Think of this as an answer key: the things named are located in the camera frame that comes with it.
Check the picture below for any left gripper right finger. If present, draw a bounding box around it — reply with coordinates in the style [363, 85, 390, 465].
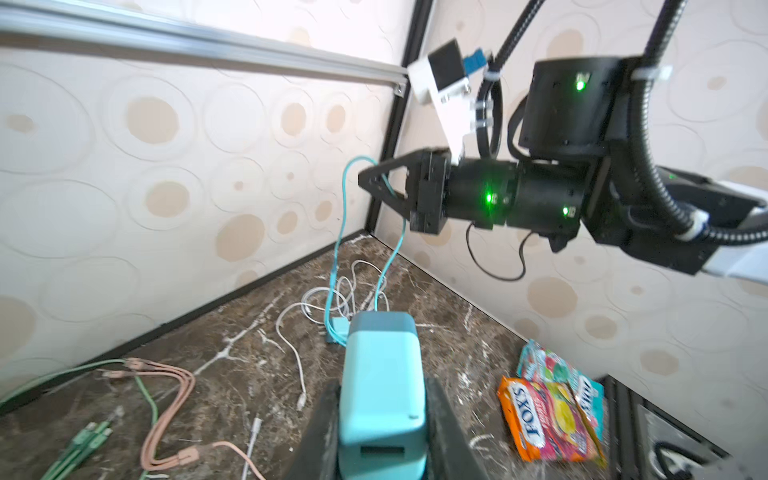
[424, 377, 488, 480]

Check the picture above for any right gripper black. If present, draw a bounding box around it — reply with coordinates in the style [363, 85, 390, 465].
[358, 57, 636, 252]

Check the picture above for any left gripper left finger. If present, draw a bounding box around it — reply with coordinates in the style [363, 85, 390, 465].
[283, 380, 341, 480]

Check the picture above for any teal charger plug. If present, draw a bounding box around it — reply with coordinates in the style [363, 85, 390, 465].
[338, 311, 428, 479]
[330, 317, 350, 345]

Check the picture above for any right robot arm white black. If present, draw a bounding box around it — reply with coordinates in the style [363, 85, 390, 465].
[358, 57, 767, 275]

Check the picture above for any orange Fox's candy bag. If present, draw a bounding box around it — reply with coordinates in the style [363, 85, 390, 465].
[497, 377, 602, 462]

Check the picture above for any green Fox's candy bag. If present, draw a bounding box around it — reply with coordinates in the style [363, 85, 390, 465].
[516, 340, 604, 441]

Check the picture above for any teal multi-head cable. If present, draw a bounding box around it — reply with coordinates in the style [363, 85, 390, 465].
[323, 155, 408, 348]

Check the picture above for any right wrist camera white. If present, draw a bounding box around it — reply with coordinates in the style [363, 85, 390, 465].
[407, 39, 493, 165]

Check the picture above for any white usb cable bundle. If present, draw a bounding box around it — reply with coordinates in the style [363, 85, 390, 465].
[275, 259, 391, 412]

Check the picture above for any green charging cable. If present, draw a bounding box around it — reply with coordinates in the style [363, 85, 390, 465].
[0, 358, 160, 480]

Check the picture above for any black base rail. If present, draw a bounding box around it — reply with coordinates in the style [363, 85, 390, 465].
[599, 375, 767, 479]

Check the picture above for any pink multi-head cable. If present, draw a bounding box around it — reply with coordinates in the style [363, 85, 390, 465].
[101, 358, 265, 480]

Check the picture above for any silver aluminium rail horizontal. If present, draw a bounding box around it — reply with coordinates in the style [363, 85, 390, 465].
[1, 1, 407, 96]

